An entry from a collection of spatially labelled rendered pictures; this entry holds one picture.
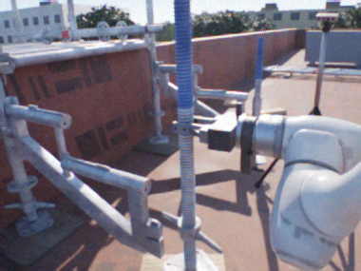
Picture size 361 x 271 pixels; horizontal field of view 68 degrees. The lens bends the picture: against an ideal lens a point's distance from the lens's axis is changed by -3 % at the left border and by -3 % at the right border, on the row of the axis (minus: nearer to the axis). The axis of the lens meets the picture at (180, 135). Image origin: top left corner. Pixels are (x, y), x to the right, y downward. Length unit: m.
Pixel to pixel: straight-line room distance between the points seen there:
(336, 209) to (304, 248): 0.08
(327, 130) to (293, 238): 0.21
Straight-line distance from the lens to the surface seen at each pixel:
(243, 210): 1.38
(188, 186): 0.72
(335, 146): 0.54
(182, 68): 0.62
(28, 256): 1.29
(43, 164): 1.11
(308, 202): 0.45
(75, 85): 1.60
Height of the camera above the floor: 0.82
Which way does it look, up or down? 21 degrees down
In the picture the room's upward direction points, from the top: 2 degrees counter-clockwise
